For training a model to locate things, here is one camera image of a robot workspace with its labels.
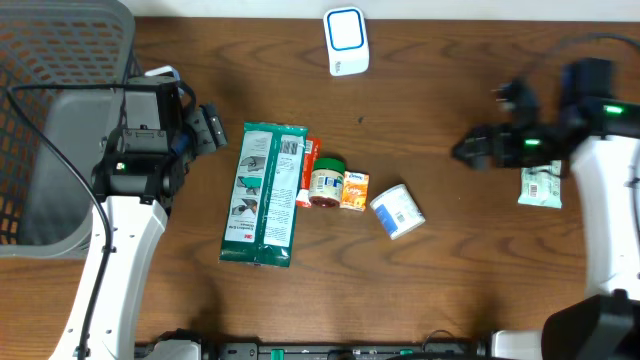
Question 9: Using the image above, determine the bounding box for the light green tissue packet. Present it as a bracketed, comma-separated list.
[518, 160, 562, 209]

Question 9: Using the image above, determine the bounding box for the tall green white packet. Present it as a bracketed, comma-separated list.
[219, 122, 308, 268]

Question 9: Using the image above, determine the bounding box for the red stick sachet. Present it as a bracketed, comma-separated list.
[296, 137, 322, 208]

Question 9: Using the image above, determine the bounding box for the white tub container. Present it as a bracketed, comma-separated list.
[370, 184, 426, 240]

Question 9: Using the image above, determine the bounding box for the green lid jar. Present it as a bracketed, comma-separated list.
[309, 158, 346, 208]

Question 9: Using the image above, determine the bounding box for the orange snack packet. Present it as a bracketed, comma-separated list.
[340, 171, 370, 212]

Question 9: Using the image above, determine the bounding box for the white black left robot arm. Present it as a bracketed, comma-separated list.
[51, 103, 227, 359]

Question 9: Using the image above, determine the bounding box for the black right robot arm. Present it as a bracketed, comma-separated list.
[452, 97, 639, 359]

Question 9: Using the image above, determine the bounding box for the white barcode scanner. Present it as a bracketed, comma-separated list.
[323, 6, 370, 77]

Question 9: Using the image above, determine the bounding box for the grey plastic mesh basket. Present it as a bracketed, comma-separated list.
[1, 1, 140, 258]

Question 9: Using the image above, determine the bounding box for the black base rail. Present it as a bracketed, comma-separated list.
[134, 341, 496, 360]

